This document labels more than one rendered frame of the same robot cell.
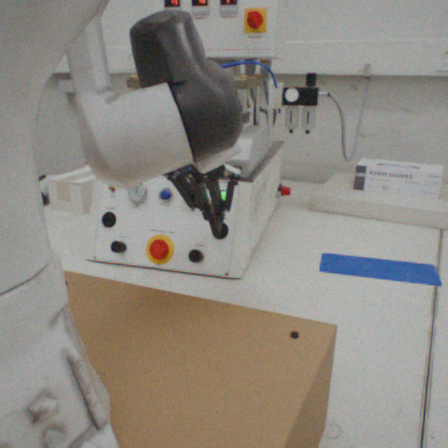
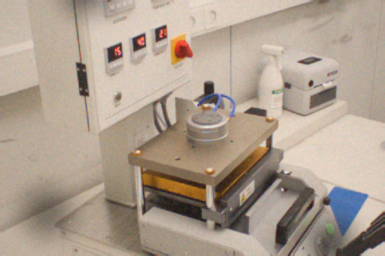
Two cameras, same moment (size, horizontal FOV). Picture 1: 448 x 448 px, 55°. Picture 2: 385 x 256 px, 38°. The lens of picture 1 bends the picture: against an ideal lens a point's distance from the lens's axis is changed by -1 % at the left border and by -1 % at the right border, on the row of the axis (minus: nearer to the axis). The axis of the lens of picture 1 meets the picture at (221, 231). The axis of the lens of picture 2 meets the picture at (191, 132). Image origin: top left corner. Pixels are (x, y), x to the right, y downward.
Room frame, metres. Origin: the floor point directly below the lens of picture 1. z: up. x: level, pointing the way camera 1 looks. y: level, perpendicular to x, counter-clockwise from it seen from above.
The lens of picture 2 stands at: (0.80, 0.99, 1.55)
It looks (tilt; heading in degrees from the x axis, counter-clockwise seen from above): 24 degrees down; 287
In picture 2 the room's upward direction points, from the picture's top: 2 degrees counter-clockwise
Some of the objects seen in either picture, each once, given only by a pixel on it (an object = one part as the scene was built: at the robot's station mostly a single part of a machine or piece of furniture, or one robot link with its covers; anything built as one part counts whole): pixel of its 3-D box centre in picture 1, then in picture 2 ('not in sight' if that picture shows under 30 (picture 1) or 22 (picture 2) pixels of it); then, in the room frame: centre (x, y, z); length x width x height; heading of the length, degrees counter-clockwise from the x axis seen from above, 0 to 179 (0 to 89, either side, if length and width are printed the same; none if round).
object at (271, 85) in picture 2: not in sight; (271, 81); (1.04, -0.82, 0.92); 0.09 x 0.08 x 0.25; 156
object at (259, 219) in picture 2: not in sight; (229, 204); (1.00, 0.07, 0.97); 0.30 x 0.22 x 0.08; 165
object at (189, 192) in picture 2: not in sight; (210, 155); (1.04, 0.05, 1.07); 0.22 x 0.17 x 0.10; 75
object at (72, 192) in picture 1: (86, 188); not in sight; (1.23, 0.40, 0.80); 0.19 x 0.13 x 0.09; 153
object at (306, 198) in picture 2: not in sight; (296, 214); (0.86, 0.10, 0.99); 0.15 x 0.02 x 0.04; 75
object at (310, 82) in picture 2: not in sight; (298, 80); (0.96, -0.97, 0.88); 0.25 x 0.20 x 0.17; 147
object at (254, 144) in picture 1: (248, 149); (271, 179); (0.93, -0.06, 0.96); 0.26 x 0.05 x 0.07; 165
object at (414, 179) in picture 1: (397, 177); not in sight; (1.22, -0.51, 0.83); 0.23 x 0.12 x 0.07; 64
